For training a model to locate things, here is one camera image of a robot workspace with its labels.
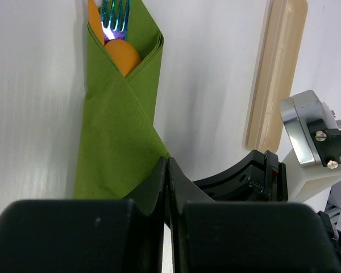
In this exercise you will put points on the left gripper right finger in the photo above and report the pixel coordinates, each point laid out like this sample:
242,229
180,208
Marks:
184,199

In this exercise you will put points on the orange plastic spoon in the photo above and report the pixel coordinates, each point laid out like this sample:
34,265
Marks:
124,55

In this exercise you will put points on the iridescent metal fork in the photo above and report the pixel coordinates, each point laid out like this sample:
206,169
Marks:
114,19

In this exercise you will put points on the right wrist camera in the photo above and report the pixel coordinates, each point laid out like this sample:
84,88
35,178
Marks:
314,163

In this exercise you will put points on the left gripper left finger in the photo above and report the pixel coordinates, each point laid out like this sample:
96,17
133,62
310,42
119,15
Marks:
144,244

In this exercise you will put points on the green paper napkin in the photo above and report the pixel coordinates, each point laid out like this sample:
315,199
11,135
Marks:
119,145

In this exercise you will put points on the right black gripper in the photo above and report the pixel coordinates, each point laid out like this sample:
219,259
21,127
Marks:
257,177

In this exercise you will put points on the orange plastic knife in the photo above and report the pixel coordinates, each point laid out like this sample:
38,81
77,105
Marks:
95,21

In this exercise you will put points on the beige utensil tray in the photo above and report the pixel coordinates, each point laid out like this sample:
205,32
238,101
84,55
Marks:
275,74

